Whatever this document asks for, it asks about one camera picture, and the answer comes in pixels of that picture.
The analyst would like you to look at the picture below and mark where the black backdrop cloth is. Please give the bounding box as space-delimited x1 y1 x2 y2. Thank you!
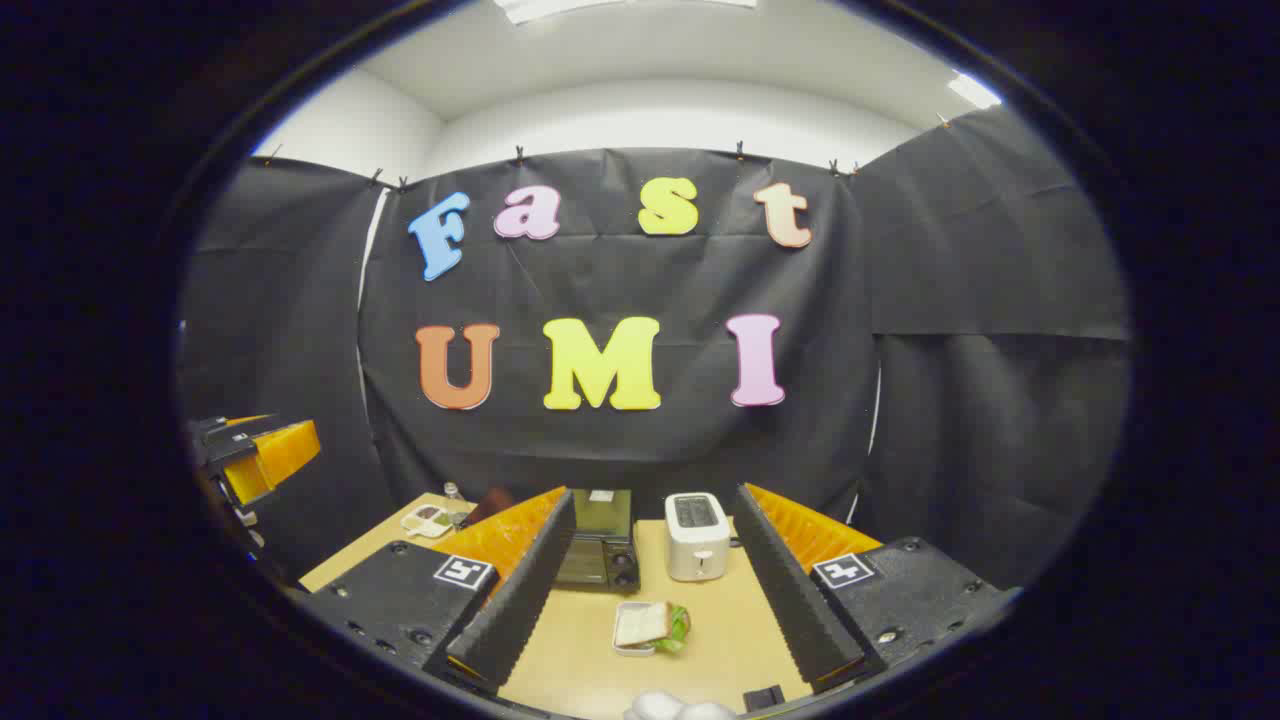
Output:
180 105 1133 591

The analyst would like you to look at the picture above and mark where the white toaster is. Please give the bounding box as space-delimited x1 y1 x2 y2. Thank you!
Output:
665 492 732 583

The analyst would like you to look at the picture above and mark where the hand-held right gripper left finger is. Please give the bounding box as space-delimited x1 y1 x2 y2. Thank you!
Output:
300 487 578 696

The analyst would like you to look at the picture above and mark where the black electric oven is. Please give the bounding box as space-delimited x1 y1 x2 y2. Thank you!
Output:
553 488 642 593

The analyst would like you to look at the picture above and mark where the toast sandwich with lettuce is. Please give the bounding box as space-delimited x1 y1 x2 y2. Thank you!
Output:
614 600 691 655

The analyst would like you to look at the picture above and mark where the white divided snack plate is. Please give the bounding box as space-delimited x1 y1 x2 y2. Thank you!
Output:
401 503 456 539

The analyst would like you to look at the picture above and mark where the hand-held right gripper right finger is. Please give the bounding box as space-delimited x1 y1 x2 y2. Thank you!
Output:
733 483 1011 693

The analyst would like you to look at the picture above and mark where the white rectangular dish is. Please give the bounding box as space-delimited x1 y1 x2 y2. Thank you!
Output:
612 603 663 658

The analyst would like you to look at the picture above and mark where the ceiling light panel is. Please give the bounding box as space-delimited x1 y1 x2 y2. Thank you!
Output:
495 0 761 25
948 74 1003 110

